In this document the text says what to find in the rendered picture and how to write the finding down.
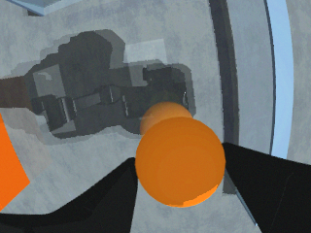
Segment clear low corner walls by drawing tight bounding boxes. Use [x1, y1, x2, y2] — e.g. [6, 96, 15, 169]
[13, 0, 273, 154]

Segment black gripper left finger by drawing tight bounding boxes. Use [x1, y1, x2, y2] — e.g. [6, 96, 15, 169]
[0, 158, 137, 233]

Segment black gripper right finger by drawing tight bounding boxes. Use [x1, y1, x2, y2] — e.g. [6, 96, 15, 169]
[222, 141, 311, 233]

